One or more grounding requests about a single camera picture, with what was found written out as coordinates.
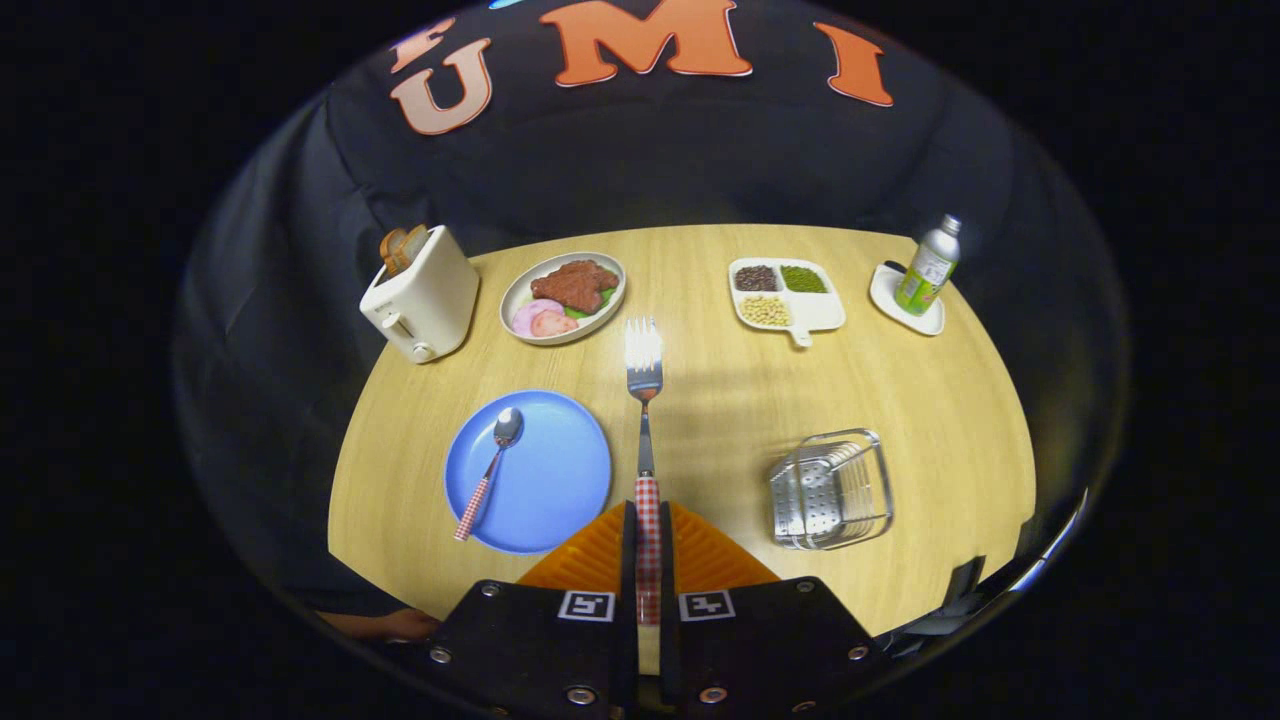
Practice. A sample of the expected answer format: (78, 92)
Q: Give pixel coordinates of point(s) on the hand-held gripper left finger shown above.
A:
(540, 660)

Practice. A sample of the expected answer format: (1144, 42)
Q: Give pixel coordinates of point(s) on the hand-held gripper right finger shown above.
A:
(760, 650)

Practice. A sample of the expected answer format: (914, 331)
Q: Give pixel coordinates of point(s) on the blue round plate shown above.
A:
(550, 470)

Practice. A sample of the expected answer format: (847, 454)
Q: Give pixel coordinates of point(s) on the pink ham slice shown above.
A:
(555, 324)
(527, 315)

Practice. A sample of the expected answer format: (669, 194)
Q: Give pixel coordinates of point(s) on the yellow soybeans pile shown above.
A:
(765, 311)

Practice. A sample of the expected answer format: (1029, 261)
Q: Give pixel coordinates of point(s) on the white divided snack tray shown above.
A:
(815, 310)

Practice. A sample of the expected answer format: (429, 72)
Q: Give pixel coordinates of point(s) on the green lettuce leaf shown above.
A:
(605, 297)

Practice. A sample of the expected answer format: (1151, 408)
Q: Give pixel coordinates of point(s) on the grey round food plate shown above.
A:
(520, 290)

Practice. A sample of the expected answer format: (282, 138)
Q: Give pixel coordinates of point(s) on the dark brown beans pile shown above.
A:
(756, 278)

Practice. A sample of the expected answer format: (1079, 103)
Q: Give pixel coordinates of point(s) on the cream white toaster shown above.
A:
(425, 305)

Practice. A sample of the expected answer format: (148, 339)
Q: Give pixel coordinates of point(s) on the green mung beans pile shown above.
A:
(804, 279)

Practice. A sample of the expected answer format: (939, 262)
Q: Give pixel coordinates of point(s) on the white square saucer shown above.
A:
(885, 295)

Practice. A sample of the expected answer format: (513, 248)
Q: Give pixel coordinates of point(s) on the brown meat steak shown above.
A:
(573, 285)

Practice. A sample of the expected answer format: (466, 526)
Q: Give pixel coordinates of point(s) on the silver green drink bottle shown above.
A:
(925, 275)

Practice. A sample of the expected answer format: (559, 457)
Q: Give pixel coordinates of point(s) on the brown toast slice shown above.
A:
(392, 252)
(415, 243)

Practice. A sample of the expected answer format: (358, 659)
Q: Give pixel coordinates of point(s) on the black backdrop cloth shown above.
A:
(620, 160)

